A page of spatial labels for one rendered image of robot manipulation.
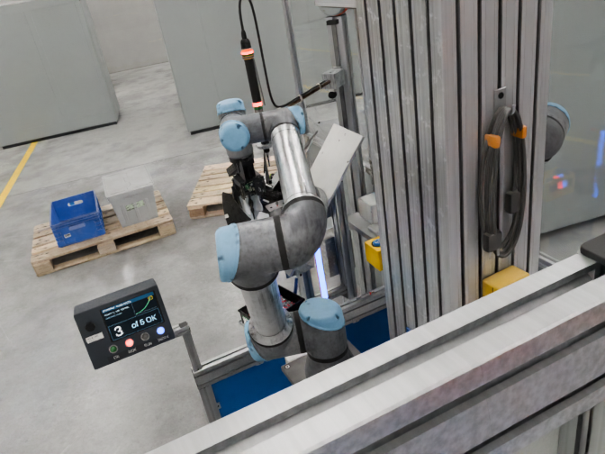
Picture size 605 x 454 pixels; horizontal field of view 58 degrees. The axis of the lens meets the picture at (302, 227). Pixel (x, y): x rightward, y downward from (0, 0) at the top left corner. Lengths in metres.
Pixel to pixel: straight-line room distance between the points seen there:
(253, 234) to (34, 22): 8.17
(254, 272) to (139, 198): 3.88
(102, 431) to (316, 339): 2.01
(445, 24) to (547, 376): 0.76
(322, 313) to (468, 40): 0.79
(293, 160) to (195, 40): 6.29
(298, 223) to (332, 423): 0.92
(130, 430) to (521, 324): 3.04
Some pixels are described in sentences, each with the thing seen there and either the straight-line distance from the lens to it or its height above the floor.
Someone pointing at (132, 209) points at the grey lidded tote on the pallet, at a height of 0.29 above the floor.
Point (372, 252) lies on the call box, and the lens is 2.09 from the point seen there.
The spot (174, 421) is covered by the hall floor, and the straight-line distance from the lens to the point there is 3.14.
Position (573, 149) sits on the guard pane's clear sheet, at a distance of 1.90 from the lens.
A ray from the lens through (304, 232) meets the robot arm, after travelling 1.09.
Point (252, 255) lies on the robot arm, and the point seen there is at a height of 1.60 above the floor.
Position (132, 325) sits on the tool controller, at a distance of 1.80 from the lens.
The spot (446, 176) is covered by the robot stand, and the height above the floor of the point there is 1.72.
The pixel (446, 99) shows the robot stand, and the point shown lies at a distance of 0.97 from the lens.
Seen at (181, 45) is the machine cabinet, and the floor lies 1.17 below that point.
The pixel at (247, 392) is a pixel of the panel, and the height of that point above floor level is 0.66.
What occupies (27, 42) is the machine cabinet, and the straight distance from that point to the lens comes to 9.17.
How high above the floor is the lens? 2.14
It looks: 28 degrees down
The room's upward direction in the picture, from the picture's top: 10 degrees counter-clockwise
